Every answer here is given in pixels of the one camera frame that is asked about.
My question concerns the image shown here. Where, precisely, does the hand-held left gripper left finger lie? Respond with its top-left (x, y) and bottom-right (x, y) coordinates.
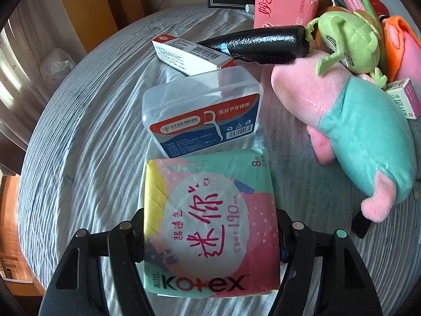
top-left (39, 209), bottom-right (155, 316)

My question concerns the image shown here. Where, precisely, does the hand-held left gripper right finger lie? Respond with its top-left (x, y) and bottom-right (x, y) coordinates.
top-left (268, 209), bottom-right (382, 316)

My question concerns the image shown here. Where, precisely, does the colourful sanitary pad packet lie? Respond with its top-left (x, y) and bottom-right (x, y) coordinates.
top-left (144, 146), bottom-right (282, 298)

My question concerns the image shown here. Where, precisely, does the black trash bag roll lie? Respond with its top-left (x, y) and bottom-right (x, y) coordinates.
top-left (197, 24), bottom-right (310, 65)

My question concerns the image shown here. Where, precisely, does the brown wooden furniture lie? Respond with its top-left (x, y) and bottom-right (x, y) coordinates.
top-left (0, 171), bottom-right (47, 300)

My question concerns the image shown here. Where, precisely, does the pink pig plush teal dress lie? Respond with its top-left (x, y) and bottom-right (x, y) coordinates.
top-left (270, 51), bottom-right (417, 239)

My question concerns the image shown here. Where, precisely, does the clear floss pick box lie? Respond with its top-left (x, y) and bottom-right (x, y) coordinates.
top-left (141, 66), bottom-right (264, 159)

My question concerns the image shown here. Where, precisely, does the small white purple box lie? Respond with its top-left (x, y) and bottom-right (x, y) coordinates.
top-left (385, 78), bottom-right (420, 120)

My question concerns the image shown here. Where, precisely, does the beige curtain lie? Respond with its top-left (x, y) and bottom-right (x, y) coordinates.
top-left (0, 23), bottom-right (53, 152)

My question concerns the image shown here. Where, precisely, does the clear plastic bag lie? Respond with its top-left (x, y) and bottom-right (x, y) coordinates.
top-left (39, 48), bottom-right (78, 81)

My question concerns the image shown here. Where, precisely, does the white box red end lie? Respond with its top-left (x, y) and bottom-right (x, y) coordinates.
top-left (151, 33), bottom-right (235, 77)

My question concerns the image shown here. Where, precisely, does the light green frog plush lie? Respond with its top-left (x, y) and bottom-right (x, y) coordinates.
top-left (306, 10), bottom-right (389, 89)

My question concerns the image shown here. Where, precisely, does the orange plush toy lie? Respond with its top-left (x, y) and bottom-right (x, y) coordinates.
top-left (382, 15), bottom-right (421, 84)

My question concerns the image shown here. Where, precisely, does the pink tissue pack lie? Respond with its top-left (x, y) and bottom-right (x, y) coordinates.
top-left (253, 0), bottom-right (320, 30)

